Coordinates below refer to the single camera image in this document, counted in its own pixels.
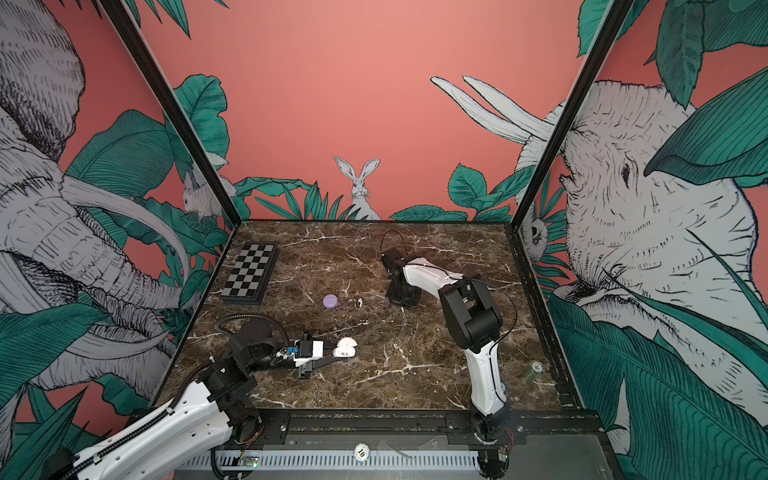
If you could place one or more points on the poker chip on duct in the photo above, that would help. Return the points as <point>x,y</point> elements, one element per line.
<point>362,452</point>

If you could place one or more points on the white slotted cable duct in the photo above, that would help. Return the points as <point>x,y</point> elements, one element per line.
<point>333,460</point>

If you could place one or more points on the black white checkerboard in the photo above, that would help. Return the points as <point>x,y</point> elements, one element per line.
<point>248,279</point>

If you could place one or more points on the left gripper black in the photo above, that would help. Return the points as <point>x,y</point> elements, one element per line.
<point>318,365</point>

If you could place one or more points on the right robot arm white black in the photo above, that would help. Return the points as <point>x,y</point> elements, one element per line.
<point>474,321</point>

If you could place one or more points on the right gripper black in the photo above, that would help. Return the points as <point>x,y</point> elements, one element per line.
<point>392,294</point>

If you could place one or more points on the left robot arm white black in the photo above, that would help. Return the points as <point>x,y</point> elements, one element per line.
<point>211,406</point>

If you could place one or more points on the purple earbud charging case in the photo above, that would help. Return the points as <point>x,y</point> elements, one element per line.
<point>330,301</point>

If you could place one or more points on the black mounting rail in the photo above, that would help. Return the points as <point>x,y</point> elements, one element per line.
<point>459,427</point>

